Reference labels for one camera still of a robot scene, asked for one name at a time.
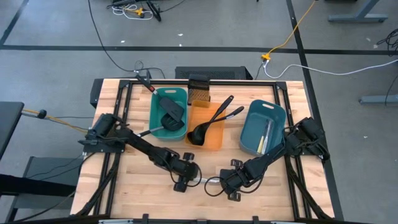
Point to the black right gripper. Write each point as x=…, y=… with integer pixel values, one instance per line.
x=233, y=180

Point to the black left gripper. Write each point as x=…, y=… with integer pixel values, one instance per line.
x=186, y=171

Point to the orange translucent plastic bin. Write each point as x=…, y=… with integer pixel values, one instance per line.
x=214, y=137

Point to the dark teal plastic bin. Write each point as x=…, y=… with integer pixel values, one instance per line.
x=252, y=130

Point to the black plastic ladle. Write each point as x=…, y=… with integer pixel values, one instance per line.
x=226, y=104

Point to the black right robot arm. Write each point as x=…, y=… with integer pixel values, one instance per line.
x=264, y=158

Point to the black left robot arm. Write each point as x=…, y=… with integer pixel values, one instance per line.
x=143, y=147

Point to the silver aluminium extrusion bar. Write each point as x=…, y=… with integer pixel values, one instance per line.
x=115, y=221
x=286, y=222

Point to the light teal plastic bin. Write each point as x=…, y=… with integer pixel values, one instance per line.
x=154, y=109

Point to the black computer case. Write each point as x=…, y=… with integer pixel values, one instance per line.
x=214, y=73

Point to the black power adapter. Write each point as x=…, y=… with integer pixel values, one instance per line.
x=143, y=74

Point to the grey low shelf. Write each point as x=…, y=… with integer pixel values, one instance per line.
x=40, y=168

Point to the black beam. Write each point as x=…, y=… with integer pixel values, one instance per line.
x=31, y=185

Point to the black folded stand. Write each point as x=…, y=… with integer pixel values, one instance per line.
x=154, y=11

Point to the grey desk foot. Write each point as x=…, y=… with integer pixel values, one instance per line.
x=357, y=18
x=379, y=99

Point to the black side table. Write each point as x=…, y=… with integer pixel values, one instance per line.
x=9, y=121

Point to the black aluminium table frame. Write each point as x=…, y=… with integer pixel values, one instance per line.
x=236, y=83

